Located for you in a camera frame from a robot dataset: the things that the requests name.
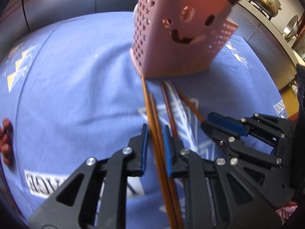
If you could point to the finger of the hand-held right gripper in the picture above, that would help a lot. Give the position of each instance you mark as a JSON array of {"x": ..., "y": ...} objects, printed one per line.
[
  {"x": 226, "y": 124},
  {"x": 214, "y": 132}
]

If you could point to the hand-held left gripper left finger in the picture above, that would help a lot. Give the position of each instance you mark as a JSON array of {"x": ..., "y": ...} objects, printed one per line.
[{"x": 144, "y": 148}]

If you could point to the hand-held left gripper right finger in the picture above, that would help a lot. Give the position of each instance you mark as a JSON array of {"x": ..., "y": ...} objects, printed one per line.
[{"x": 167, "y": 152}]

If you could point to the light brown wooden chopstick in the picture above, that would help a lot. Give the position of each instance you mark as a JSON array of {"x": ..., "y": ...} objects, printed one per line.
[
  {"x": 152, "y": 136},
  {"x": 190, "y": 106},
  {"x": 159, "y": 143}
]

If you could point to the pink plastic utensil holder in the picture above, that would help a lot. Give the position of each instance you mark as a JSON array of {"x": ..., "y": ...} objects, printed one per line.
[{"x": 166, "y": 40}]

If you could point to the red patterned cloth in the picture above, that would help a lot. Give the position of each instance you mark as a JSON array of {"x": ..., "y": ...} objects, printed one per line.
[{"x": 286, "y": 213}]

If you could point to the blue printed tablecloth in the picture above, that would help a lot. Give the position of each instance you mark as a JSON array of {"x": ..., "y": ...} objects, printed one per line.
[{"x": 71, "y": 88}]

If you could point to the steel basin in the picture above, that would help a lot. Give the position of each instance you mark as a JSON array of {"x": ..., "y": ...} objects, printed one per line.
[{"x": 292, "y": 27}]

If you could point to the gas stove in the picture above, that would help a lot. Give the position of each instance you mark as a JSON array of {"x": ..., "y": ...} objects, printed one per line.
[{"x": 262, "y": 12}]

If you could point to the beige clay pot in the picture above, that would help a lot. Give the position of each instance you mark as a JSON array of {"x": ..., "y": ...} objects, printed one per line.
[{"x": 265, "y": 0}]

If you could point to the pile of red dates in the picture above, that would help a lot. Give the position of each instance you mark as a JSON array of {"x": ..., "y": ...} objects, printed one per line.
[{"x": 6, "y": 143}]

